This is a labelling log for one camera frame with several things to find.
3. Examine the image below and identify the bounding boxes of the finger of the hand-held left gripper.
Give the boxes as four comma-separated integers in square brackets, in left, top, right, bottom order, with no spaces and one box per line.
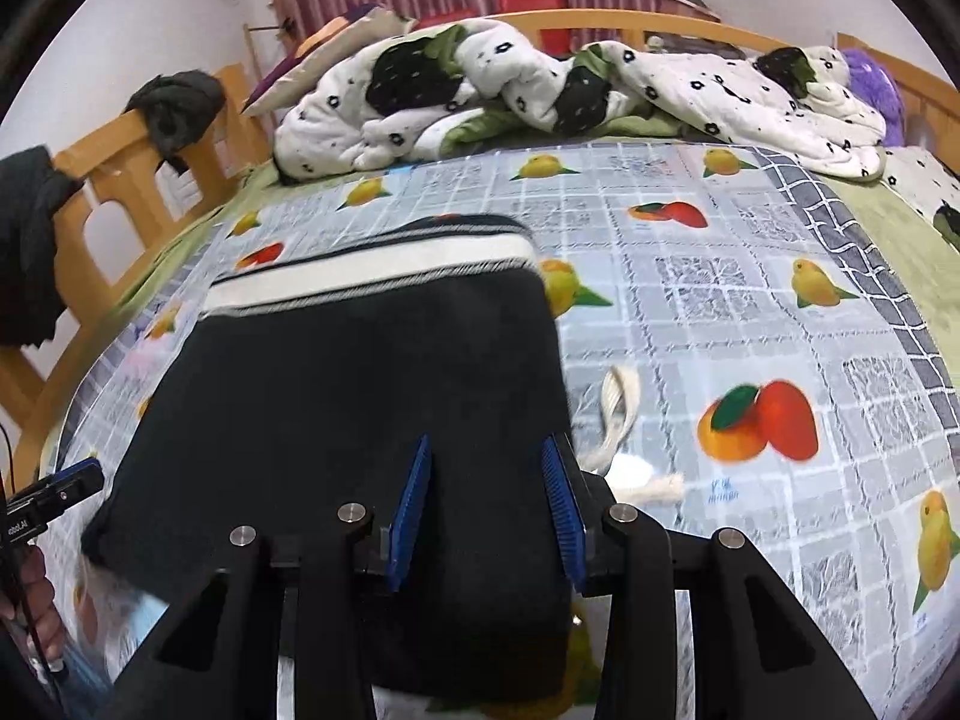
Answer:
[7,457,106,524]

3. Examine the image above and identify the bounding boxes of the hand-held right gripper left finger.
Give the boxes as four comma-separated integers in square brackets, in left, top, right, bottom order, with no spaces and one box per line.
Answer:
[97,433,434,720]

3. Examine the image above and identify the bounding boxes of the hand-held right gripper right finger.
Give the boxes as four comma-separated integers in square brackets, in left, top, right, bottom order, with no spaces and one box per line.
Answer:
[541,433,878,720]

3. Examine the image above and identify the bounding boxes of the black pants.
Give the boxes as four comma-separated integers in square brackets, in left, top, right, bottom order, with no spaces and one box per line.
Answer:
[81,214,685,702]

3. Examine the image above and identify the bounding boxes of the person's left hand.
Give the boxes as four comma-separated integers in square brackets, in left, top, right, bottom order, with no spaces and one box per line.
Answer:
[0,540,68,665]

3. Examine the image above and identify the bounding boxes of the black jacket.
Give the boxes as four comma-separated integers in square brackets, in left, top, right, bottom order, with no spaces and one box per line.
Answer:
[0,146,83,346]

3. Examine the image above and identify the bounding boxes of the fruit print plastic tablecloth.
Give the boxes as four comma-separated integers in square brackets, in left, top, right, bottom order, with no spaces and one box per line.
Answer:
[56,139,960,720]

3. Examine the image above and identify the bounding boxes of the grey black garment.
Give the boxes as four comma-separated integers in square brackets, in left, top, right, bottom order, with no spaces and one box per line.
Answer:
[124,69,226,173]

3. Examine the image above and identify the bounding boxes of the white floral blanket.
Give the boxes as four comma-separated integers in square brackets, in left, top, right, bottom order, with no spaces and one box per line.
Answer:
[274,19,887,182]

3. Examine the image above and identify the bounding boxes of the wooden rack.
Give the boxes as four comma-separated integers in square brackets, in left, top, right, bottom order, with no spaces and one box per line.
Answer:
[241,19,301,91]

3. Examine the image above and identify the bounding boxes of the purple and orange pillow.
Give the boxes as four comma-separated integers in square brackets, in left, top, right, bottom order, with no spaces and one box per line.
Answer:
[241,4,417,117]

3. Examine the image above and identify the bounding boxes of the white floral pillow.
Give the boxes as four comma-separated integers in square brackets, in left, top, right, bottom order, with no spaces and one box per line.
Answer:
[881,146,960,252]

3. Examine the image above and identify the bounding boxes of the pile of cardboard and papers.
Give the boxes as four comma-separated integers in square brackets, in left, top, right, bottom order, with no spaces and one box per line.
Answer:
[656,0,725,22]

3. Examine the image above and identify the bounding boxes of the purple plush toy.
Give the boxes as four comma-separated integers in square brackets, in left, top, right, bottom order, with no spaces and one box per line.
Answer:
[840,47,905,147]

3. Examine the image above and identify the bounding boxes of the wooden bed frame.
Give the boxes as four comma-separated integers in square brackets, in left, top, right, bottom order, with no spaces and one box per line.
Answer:
[0,7,960,496]

